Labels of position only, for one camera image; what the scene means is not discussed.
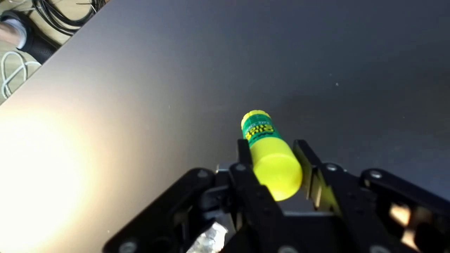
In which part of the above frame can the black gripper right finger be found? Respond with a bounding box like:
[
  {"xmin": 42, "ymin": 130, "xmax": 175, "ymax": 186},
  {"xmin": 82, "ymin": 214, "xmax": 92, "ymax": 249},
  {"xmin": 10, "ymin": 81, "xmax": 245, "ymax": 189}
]
[{"xmin": 294, "ymin": 138, "xmax": 450, "ymax": 253}]

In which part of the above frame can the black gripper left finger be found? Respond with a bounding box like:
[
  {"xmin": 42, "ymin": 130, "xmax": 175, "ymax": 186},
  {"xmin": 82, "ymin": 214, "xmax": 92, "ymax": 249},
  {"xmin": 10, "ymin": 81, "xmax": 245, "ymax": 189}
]
[{"xmin": 103, "ymin": 138, "xmax": 301, "ymax": 253}]

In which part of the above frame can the yellow green glue stick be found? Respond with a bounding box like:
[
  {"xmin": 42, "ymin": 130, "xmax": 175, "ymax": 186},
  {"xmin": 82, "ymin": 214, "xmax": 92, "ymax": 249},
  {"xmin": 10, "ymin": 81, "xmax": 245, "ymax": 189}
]
[{"xmin": 239, "ymin": 109, "xmax": 304, "ymax": 203}]

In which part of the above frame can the small clear glass cup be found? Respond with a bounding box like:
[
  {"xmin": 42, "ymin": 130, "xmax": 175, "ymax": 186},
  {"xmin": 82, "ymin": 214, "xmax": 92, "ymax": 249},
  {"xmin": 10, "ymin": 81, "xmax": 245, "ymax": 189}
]
[{"xmin": 186, "ymin": 221, "xmax": 229, "ymax": 253}]

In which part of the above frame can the black coiled cable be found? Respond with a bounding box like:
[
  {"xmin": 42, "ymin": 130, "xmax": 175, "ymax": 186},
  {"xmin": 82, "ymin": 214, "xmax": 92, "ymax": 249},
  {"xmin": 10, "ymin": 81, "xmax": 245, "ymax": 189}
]
[{"xmin": 28, "ymin": 0, "xmax": 110, "ymax": 39}]

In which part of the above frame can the white coiled cable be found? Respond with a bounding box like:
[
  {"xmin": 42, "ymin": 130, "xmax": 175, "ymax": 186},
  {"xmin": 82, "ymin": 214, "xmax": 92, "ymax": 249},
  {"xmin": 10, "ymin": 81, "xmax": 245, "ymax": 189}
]
[{"xmin": 0, "ymin": 48, "xmax": 44, "ymax": 103}]

